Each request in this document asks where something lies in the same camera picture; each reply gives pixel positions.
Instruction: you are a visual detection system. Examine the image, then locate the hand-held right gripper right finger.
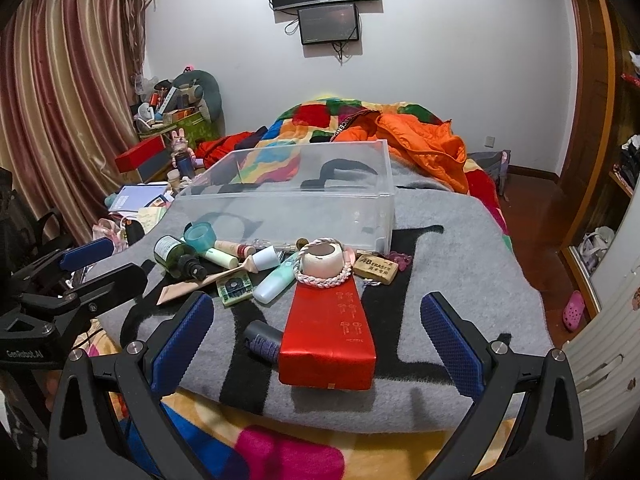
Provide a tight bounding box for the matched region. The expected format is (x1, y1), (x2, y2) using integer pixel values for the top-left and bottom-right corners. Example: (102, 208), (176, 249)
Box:
(420, 291), (587, 480)

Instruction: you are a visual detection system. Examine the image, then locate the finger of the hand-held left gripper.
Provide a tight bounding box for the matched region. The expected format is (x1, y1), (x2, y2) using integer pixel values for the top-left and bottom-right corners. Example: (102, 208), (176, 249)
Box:
(10, 237), (115, 297)
(50, 261), (150, 332)

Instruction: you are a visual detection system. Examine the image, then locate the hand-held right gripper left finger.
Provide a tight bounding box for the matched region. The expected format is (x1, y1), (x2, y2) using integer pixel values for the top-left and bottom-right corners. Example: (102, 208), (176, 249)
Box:
(47, 291), (216, 480)

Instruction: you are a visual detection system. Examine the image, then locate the beige cosmetic tube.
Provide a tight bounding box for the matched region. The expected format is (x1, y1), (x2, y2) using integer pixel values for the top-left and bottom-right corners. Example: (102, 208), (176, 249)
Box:
(156, 259), (257, 307)

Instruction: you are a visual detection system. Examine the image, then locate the dark green pump bottle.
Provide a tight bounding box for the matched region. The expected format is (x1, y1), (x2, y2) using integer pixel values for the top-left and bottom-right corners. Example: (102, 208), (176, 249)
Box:
(153, 235), (208, 281)

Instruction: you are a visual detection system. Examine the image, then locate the white cosmetic tube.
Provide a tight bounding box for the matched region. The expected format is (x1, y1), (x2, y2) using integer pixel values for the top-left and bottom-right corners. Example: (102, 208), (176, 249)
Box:
(200, 247), (241, 270)

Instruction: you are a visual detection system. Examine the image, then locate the mint green bottle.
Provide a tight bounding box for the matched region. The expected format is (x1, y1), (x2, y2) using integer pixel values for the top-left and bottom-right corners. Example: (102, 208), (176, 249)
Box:
(252, 252), (302, 305)

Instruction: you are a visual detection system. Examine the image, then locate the long red gift box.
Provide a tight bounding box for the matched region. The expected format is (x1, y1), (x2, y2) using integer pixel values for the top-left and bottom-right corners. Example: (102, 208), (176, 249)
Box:
(278, 279), (377, 392)

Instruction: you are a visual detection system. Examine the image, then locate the clear plastic storage box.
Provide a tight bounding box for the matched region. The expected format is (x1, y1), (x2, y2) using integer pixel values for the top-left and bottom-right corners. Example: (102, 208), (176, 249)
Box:
(172, 139), (397, 254)

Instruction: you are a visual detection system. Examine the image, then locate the pink ribbon bundle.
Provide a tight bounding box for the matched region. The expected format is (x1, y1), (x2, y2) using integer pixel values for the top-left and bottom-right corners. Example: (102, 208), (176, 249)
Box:
(91, 216), (132, 254)

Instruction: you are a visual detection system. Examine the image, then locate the yellow notepad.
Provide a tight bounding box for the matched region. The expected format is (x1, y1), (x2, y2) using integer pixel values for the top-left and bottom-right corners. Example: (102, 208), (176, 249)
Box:
(134, 206), (167, 237)

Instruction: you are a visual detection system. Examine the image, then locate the black chair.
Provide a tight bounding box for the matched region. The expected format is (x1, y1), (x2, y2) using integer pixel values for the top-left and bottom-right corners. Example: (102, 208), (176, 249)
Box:
(0, 166), (76, 281)

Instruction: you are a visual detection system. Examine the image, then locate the green card package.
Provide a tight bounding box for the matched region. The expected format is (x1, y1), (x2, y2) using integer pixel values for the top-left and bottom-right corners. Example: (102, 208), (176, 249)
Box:
(216, 272), (254, 307)

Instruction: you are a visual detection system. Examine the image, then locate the blue notebook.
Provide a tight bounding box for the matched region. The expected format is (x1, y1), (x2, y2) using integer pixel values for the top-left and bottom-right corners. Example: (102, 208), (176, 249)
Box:
(107, 184), (169, 214)

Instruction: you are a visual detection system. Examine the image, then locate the small dark purple bottle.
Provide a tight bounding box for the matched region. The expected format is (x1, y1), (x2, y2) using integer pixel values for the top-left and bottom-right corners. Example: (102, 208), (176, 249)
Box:
(244, 320), (284, 364)

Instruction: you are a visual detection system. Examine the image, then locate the teal tape roll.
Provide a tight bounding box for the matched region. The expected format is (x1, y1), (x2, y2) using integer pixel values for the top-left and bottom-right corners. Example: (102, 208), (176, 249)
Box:
(183, 222), (219, 251)

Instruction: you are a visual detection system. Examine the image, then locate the tan eraser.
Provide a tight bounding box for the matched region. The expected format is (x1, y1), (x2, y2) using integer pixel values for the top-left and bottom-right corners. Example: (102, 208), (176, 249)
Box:
(353, 254), (401, 286)

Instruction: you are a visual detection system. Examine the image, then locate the red and grey box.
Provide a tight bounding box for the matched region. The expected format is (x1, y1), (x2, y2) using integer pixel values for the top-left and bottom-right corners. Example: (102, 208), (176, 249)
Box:
(114, 136), (175, 183)

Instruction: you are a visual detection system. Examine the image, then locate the small white cap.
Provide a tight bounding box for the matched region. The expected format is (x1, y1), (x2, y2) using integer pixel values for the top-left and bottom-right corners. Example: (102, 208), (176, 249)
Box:
(251, 246), (281, 271)

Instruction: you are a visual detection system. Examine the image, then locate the pink slipper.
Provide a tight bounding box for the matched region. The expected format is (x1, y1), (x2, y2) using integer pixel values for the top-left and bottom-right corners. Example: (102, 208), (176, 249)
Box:
(562, 290), (586, 332)

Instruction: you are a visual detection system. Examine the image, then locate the clear pen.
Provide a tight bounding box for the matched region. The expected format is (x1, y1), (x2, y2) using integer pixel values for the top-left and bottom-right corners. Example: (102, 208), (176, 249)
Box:
(255, 237), (301, 254)

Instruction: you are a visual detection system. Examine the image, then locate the striped brown curtain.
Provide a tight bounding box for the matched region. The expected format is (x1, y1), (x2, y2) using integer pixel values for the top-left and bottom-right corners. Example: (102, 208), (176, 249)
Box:
(0, 0), (151, 256)

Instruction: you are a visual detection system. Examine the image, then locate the cream tape roll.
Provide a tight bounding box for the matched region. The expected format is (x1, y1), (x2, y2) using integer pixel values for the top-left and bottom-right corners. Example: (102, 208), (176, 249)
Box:
(303, 241), (346, 279)

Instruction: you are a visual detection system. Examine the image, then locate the white cabinet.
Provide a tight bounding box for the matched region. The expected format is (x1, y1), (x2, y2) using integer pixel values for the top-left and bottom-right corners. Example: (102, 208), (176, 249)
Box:
(562, 250), (640, 411)

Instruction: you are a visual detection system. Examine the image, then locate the green cardboard box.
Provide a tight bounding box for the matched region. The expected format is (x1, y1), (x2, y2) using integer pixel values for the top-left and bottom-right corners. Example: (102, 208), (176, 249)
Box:
(169, 109), (221, 145)

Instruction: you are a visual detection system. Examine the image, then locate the red cloth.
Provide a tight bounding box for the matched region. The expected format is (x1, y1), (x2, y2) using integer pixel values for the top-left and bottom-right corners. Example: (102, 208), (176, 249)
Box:
(194, 131), (257, 167)

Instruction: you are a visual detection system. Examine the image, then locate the white bag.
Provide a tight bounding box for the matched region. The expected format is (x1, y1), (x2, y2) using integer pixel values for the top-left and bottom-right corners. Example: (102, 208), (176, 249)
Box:
(579, 225), (617, 267)

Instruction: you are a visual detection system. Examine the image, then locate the grey bag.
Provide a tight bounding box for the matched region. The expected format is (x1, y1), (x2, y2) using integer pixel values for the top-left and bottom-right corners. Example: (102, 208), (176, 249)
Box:
(467, 149), (512, 196)

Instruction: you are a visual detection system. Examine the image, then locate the orange jacket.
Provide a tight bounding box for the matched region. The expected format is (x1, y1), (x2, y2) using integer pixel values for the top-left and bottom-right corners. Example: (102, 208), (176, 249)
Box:
(345, 112), (471, 195)

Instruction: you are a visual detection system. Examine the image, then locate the grey green plush pillow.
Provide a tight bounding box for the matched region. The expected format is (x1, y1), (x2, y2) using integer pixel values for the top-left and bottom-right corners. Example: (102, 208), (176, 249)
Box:
(172, 69), (222, 122)

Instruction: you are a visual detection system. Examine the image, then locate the wooden wardrobe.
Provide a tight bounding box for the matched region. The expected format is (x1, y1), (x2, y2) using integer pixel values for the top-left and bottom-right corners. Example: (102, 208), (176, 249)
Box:
(559, 0), (640, 322)

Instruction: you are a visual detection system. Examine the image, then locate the small black wall monitor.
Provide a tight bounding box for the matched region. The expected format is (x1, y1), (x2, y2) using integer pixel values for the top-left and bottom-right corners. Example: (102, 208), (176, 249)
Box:
(297, 3), (361, 46)

